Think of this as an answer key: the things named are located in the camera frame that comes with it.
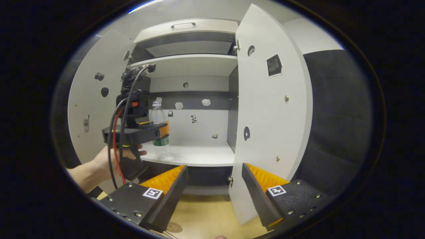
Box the white cabinet door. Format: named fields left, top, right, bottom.
left=67, top=29, right=137, bottom=185
left=228, top=3, right=313, bottom=226

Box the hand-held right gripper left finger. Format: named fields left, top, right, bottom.
left=99, top=165, right=189, bottom=233

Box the round brown coaster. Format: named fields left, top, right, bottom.
left=166, top=222, right=183, bottom=234

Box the white cabinet shelf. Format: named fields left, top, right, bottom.
left=141, top=142, right=235, bottom=167
left=127, top=54, right=239, bottom=79

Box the white cabinet drawer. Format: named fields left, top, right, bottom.
left=133, top=19, right=240, bottom=44

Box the red gripper cable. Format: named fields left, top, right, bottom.
left=112, top=101, right=138, bottom=186

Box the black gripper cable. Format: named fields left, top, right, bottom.
left=107, top=65, right=156, bottom=190

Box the clear plastic bottle green label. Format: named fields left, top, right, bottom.
left=149, top=99, right=170, bottom=160

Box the white cabinet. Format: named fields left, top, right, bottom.
left=125, top=18, right=240, bottom=201

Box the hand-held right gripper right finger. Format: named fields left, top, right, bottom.
left=241, top=163, right=330, bottom=232

